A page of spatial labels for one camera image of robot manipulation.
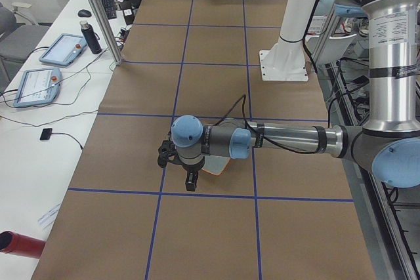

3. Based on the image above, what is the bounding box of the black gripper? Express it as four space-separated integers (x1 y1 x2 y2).
182 163 203 191

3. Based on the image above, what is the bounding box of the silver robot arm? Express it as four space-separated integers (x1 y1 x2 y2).
159 0 419 191

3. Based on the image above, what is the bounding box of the grey square plate orange rim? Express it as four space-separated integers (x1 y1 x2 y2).
202 155 230 176

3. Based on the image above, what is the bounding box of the black keyboard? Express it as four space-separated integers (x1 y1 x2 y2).
100 0 117 20

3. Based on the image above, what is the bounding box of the black computer mouse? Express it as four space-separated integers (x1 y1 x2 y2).
77 9 92 18

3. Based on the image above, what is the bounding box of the black water bottle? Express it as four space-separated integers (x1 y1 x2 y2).
79 20 102 54

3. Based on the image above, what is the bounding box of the white paper sheet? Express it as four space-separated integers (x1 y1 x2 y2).
37 203 62 230

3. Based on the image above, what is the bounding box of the small black box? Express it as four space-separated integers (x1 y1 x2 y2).
39 128 53 141

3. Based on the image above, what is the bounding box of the upper teach pendant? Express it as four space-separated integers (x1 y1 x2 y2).
39 33 87 67

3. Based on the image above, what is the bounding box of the teach pendant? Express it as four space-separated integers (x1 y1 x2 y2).
39 33 87 67
13 67 62 108

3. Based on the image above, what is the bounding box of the lower teach pendant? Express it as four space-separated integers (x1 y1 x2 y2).
13 67 62 108

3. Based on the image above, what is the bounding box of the red cylinder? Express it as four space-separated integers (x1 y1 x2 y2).
1 231 46 259

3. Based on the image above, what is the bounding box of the grey office chair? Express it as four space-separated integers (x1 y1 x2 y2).
1 2 49 83

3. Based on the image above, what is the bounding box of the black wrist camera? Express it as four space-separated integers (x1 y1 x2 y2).
157 140 180 169

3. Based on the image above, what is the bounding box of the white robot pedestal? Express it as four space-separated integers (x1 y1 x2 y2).
259 0 316 82

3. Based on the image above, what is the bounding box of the aluminium frame post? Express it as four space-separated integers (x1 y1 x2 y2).
88 0 122 66

